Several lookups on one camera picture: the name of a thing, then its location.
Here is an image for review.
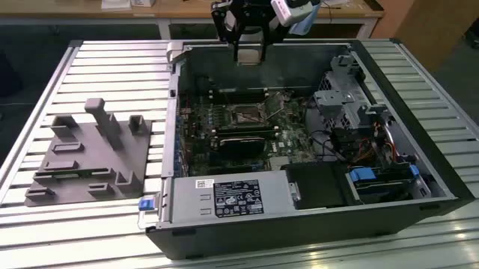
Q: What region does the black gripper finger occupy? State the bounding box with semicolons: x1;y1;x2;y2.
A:
260;7;280;63
211;1;242;63

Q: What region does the silver CPU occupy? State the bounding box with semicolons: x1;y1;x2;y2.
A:
238;49;263;67

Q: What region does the metal socket cover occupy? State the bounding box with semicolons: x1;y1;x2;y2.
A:
266;91;295;114

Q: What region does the CPU socket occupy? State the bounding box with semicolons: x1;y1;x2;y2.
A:
231;104;266;126

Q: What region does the black plastic bay cover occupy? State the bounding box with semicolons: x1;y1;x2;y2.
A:
284;161;356;211

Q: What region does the wooden desk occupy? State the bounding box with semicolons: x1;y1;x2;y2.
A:
0;0;385;40

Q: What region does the white box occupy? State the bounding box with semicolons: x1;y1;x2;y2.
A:
100;0;132;12

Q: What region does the grey metal drive cage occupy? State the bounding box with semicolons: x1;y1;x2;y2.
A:
310;54;398;131

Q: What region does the green motherboard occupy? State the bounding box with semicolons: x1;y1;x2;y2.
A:
179;91;320;178

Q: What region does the wooden cabinet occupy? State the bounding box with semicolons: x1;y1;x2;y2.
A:
368;0;479;73

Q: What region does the graphics card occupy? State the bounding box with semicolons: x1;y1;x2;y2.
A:
219;136;266;159

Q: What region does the silver chipset heat sink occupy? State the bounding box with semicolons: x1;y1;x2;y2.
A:
270;156;292;169

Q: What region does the blue disk carrier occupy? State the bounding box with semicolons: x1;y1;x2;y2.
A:
344;165;422;202

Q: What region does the grey parts rack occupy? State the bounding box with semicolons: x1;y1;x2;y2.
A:
23;98;154;207

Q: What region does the grey power supply unit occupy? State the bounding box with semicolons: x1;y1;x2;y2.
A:
156;173;295;228

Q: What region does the green RAM stick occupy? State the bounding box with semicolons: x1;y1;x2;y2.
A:
35;169;114;179

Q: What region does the blue case latch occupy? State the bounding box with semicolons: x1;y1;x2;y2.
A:
138;197;158;211

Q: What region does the black PC case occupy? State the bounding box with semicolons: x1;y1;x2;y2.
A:
144;39;477;260

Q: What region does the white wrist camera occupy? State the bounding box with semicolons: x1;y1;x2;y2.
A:
271;0;300;28

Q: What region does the black cable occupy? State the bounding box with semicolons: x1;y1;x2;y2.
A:
308;129;351;163

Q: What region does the orange wire bundle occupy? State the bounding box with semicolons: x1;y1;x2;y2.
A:
350;138;401;169

